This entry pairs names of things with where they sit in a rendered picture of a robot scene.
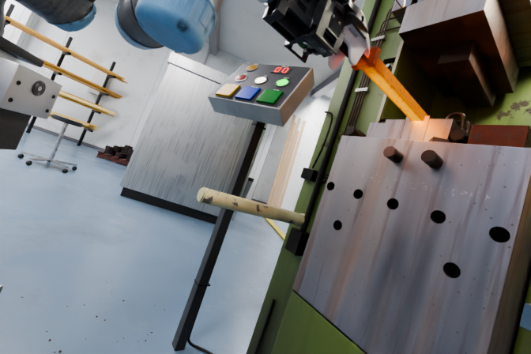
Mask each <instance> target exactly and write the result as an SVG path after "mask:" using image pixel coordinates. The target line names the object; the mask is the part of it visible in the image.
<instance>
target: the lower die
mask: <svg viewBox="0 0 531 354"><path fill-rule="evenodd" d="M459 128H460V127H459V126H458V124H457V123H456V122H455V121H454V120H453V119H433V118H432V117H431V116H425V118H424V121H410V119H409V118H408V117H406V119H387V120H386V122H370V125H369V128H368V131H367V135H366V137H380V138H392V139H403V140H415V141H429V140H431V139H432V138H433V137H440V138H444V139H447V140H450V141H449V143H454V142H453V141H452V140H451V138H450V133H451V132H452V131H453V130H456V129H459Z"/></svg>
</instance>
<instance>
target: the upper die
mask: <svg viewBox="0 0 531 354"><path fill-rule="evenodd" d="M398 34H399V35H400V37H401V38H402V39H403V40H404V42H405V43H406V45H407V46H408V48H409V49H410V51H411V52H412V53H413V54H414V56H415V57H416V59H417V60H418V62H419V63H420V64H421V66H422V67H423V68H424V70H425V71H426V73H427V74H428V76H429V77H430V79H432V81H433V82H434V84H435V85H436V87H437V88H438V90H439V91H440V92H441V93H442V95H443V96H444V97H452V96H458V95H457V93H456V92H455V91H454V89H453V87H452V86H451V84H450V82H449V81H448V80H447V79H446V76H445V75H444V73H443V72H442V71H441V69H440V68H439V65H438V61H439V57H440V54H441V51H442V48H443V46H446V45H451V44H455V43H462V42H465V41H470V40H475V42H476V45H477V47H478V49H479V52H480V54H481V57H482V59H483V60H484V64H485V66H486V67H487V70H488V72H489V75H490V77H491V80H492V82H493V84H494V86H495V89H496V91H497V93H496V94H504V93H514V88H515V85H516V82H517V79H518V73H519V70H520V66H519V63H518V58H517V55H516V52H515V49H514V45H513V41H512V39H511V35H510V30H509V28H508V24H507V19H506V17H505V13H504V11H503V6H502V3H501V0H423V1H421V2H418V3H415V4H412V5H410V6H407V8H406V11H405V15H404V18H403V21H402V23H401V28H400V31H399V33H398Z"/></svg>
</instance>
